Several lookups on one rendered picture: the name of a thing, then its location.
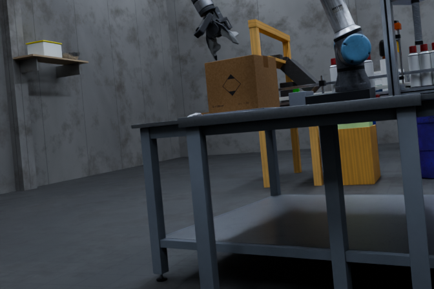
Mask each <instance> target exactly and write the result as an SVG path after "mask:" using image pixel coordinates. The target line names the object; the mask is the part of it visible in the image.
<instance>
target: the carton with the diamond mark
mask: <svg viewBox="0 0 434 289"><path fill-rule="evenodd" d="M205 76H206V84H207V97H208V105H209V113H210V114H213V113H220V112H232V111H238V110H249V109H255V108H271V107H280V100H279V92H278V79H277V71H276V58H275V57H268V56H265V55H254V54H253V55H246V56H242V57H235V58H231V59H224V60H221V61H213V62H210V63H205Z"/></svg>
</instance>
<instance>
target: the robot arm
mask: <svg viewBox="0 0 434 289"><path fill-rule="evenodd" d="M191 1H192V3H193V5H194V6H195V8H196V10H197V12H198V13H199V15H200V17H204V18H203V19H202V21H201V23H200V25H199V26H198V27H197V29H196V31H195V33H194V36H195V37H197V38H199V37H200V36H202V35H203V34H204V33H205V31H206V42H207V45H208V47H209V50H210V51H211V54H212V56H213V57H214V59H215V60H216V61H217V55H216V52H217V51H218V50H219V49H220V48H221V46H220V44H218V43H217V39H216V37H217V38H218V37H221V36H224V37H227V38H228V40H231V41H232V42H233V43H235V44H237V45H238V44H239V42H238V40H237V38H236V36H237V35H238V32H232V31H230V29H231V28H232V26H231V24H230V22H229V20H228V18H227V17H223V15H222V13H221V12H220V10H219V8H218V7H214V3H213V1H212V0H191ZM320 2H321V4H322V6H323V8H324V10H325V13H326V15H327V18H328V19H329V22H330V24H331V26H332V28H333V31H334V33H335V36H334V38H333V40H334V49H335V58H336V69H337V79H336V85H335V92H346V91H352V90H361V89H366V88H371V83H370V80H369V78H368V76H367V74H366V71H365V67H364V61H365V60H366V59H367V58H368V57H369V55H370V53H371V43H370V41H369V39H368V38H367V37H366V36H365V35H364V33H363V31H362V29H361V27H360V26H357V25H356V24H355V23H354V21H353V18H352V17H351V14H350V12H349V10H348V8H347V5H346V3H345V1H344V0H320ZM227 20H228V22H229V24H230V26H229V25H228V23H227Z"/></svg>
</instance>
